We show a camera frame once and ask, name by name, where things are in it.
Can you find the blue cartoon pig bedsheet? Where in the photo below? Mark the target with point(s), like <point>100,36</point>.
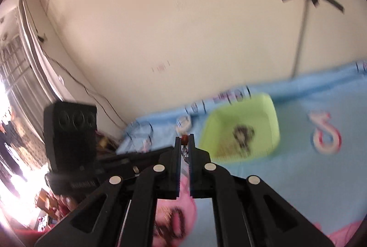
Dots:
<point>286,184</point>

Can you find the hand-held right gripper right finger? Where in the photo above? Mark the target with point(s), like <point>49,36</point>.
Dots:
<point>192,178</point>

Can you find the wall conduit pipe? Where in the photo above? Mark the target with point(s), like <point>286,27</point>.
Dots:
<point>301,40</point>

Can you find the small pink wall sticker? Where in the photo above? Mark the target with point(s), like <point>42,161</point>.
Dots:
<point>161,67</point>

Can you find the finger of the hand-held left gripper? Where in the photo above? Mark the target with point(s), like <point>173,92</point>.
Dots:
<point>123,168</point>
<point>143,156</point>

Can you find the white round wall fixture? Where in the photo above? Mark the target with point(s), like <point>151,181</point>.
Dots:
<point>60,79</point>

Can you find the light green plastic tray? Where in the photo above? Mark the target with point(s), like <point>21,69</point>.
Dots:
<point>266,126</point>

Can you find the grey curtain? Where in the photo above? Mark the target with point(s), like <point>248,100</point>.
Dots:
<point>37,58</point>

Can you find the dark jewelry pile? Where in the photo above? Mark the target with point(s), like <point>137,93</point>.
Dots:
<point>172,219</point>

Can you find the jewelry heap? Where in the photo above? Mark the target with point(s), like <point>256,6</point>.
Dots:
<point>243,136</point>

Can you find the white charger box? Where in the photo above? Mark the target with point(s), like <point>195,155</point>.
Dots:
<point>184,122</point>

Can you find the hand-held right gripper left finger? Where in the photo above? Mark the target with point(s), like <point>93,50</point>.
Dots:
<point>177,178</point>

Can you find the black wall socket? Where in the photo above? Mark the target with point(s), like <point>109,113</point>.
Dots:
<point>41,38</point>

